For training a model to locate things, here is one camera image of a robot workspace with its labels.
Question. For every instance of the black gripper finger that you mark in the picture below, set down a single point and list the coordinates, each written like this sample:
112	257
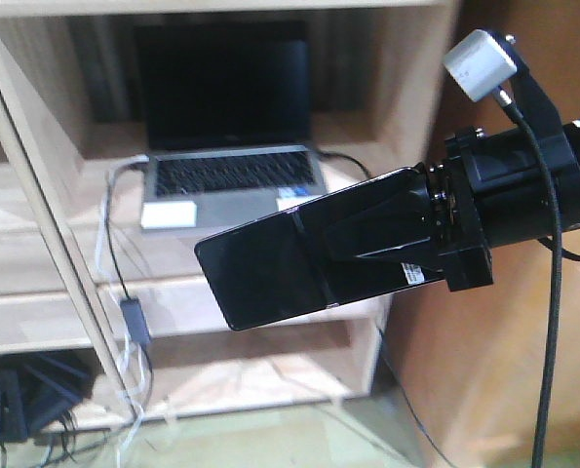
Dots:
399	229

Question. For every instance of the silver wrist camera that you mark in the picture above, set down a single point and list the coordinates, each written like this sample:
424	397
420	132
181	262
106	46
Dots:
479	64

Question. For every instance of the silver laptop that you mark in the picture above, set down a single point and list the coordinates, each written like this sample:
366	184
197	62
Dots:
227	115

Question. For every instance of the black smartphone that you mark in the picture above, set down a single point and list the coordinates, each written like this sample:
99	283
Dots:
278	267

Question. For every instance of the black bag under desk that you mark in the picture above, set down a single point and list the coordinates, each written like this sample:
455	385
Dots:
39	388

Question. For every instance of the wooden desk shelf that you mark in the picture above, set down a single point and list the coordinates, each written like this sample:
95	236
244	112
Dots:
61	157

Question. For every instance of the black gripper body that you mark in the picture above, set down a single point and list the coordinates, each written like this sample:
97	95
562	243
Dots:
491	194

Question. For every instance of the white box on laptop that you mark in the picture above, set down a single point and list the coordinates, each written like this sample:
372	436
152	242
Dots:
169	215

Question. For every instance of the black power adapter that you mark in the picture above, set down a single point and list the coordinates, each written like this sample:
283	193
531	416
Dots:
134	318

